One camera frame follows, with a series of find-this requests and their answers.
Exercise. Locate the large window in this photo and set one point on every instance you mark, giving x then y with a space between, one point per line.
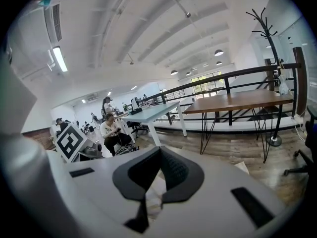
208 82

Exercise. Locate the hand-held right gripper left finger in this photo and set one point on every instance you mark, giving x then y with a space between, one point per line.
99 187

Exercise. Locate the white and black device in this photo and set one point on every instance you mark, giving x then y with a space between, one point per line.
135 104

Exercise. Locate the beige checkered bed cover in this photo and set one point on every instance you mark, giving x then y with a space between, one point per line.
153 202

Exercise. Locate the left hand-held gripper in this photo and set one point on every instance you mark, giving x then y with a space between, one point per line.
69 142

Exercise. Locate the light blue table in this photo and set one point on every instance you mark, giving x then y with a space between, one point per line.
153 113

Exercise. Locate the black flat box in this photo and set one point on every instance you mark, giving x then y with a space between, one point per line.
135 112

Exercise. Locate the black coat rack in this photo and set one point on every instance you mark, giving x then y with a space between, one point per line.
273 142

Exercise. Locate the white ceiling air conditioner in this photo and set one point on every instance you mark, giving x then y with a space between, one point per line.
55 21

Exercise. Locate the black metal railing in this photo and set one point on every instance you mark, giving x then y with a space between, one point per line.
227 84

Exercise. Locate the white plastic bag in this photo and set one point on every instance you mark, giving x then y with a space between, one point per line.
283 88

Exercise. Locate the wooden table with black legs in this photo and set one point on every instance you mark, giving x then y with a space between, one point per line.
235 101

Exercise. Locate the fluorescent ceiling light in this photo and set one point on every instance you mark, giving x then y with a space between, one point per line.
60 58

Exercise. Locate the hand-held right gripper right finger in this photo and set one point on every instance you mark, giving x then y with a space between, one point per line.
210 195

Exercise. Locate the teal face mask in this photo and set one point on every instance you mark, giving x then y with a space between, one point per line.
45 1

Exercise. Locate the round ceiling sensor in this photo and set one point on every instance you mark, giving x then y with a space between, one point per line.
188 14

